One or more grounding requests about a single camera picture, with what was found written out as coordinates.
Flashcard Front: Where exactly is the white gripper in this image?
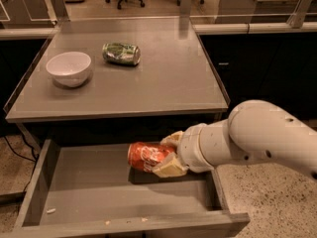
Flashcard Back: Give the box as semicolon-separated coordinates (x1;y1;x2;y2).
152;123;214;178

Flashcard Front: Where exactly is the red coke can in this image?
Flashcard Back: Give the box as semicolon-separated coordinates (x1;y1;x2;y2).
127;142;175;173

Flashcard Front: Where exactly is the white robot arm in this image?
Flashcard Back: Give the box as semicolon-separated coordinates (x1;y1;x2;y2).
160;100;317;181

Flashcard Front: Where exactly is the grey open top drawer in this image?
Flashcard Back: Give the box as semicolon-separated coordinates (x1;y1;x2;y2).
1;133;250;238

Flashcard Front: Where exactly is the green soda can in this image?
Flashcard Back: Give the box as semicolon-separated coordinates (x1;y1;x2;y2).
102;43;141;65

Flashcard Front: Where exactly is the grey cabinet table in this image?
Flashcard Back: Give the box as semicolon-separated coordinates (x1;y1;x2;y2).
6;17;228;141

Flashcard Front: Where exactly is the white ceramic bowl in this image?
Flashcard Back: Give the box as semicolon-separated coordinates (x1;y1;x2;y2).
46;52;92;87

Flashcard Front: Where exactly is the dark counter cabinet right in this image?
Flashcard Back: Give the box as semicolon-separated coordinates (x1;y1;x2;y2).
200;33;317;120

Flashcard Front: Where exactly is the black floor cable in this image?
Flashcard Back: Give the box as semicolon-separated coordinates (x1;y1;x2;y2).
2;133;40;213

